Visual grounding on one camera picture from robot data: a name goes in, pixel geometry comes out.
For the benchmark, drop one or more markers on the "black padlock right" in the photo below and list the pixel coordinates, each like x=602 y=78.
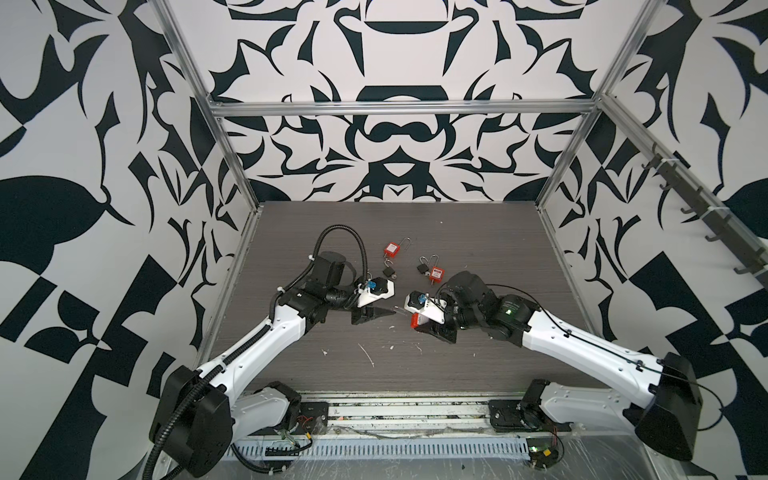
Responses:
x=423 y=266

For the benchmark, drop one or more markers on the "black padlock left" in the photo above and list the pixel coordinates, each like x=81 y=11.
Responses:
x=389 y=271

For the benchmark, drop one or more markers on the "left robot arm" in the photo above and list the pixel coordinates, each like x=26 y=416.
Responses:
x=203 y=412

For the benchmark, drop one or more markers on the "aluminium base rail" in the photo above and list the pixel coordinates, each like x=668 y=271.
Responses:
x=403 y=414

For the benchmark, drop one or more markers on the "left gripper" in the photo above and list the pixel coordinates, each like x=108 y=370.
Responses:
x=366 y=313

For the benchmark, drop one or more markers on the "aluminium cage frame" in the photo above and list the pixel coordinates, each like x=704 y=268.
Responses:
x=601 y=102

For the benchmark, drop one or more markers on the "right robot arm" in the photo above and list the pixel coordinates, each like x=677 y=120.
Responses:
x=658 y=398

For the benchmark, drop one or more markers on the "grey hook rack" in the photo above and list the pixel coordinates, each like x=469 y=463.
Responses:
x=701 y=204

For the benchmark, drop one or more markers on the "black padlock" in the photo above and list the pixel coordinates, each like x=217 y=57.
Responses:
x=389 y=271
x=423 y=266

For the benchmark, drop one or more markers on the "white cable duct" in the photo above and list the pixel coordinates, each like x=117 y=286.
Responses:
x=326 y=449

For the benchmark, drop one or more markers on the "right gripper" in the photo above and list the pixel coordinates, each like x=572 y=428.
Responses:
x=437 y=329

